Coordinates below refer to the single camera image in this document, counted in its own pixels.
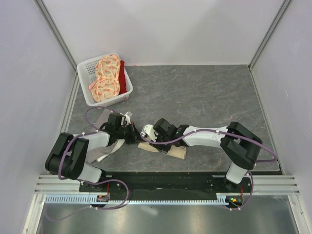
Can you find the grey cloth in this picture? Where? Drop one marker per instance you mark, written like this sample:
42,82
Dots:
96,153

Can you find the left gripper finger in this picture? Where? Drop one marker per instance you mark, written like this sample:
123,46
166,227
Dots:
134,140
134,131

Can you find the beige cloth napkin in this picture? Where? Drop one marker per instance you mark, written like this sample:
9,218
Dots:
145,146

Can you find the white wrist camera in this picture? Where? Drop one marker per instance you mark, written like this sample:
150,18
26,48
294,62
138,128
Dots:
127,118
148,131

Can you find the orange floral cloth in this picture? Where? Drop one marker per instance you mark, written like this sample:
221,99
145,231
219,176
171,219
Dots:
106,85

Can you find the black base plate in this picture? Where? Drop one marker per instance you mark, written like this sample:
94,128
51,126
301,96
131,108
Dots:
212,182

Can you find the red cloth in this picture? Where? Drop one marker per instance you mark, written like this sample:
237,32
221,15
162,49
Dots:
122,79

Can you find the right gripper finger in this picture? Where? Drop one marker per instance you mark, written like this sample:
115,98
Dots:
159,148
174,150

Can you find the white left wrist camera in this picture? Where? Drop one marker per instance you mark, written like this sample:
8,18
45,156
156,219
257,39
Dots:
127,118

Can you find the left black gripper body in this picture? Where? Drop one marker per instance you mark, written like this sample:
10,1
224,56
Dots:
124,133

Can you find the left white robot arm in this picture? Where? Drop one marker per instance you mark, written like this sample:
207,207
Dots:
67,158

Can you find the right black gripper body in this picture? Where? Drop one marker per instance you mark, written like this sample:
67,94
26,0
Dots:
160,138

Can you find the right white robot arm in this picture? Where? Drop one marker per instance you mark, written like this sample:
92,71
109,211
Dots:
239,144

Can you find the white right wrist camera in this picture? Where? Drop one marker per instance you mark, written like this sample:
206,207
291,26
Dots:
148,131

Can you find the slotted cable duct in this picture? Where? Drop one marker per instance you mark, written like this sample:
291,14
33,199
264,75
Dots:
97,200

